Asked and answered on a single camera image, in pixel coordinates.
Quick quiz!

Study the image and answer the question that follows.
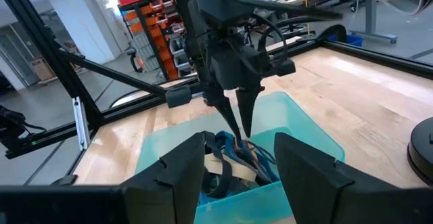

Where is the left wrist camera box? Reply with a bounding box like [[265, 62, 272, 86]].
[[192, 0, 262, 24]]

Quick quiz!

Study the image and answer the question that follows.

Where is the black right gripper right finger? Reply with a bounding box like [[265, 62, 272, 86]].
[[273, 131, 355, 224]]

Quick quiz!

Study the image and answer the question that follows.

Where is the blue plastic crate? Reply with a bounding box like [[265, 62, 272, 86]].
[[327, 33, 365, 48]]

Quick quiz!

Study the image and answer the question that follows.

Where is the silver aluminium strut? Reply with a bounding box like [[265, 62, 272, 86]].
[[72, 96, 91, 151]]

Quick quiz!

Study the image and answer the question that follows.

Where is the shelf with orange bins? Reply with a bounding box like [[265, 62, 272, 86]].
[[114, 0, 199, 80]]

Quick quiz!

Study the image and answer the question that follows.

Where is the brown cardboard box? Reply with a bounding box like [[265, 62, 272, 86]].
[[29, 58, 55, 82]]

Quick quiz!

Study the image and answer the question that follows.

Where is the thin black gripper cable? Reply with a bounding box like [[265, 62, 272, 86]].
[[250, 12, 289, 68]]

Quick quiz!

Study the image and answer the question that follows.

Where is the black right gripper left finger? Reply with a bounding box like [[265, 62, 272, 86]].
[[122, 131, 206, 224]]

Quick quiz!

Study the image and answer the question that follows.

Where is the large wide blue rubber band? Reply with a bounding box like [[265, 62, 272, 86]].
[[214, 130, 280, 184]]

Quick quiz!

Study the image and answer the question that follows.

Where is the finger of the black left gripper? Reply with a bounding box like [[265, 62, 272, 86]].
[[235, 86, 264, 139], [204, 94, 244, 143]]

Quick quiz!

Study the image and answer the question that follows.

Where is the teal translucent plastic bin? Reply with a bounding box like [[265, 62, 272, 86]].
[[134, 91, 346, 224]]

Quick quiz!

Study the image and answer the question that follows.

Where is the black clamp fixture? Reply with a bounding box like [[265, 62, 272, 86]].
[[0, 104, 47, 159]]

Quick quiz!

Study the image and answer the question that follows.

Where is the tan beige rubber band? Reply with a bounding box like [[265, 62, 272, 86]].
[[204, 152, 258, 183]]

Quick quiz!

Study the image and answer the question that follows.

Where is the yellow hanging cable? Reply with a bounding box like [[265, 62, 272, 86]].
[[302, 0, 311, 35]]

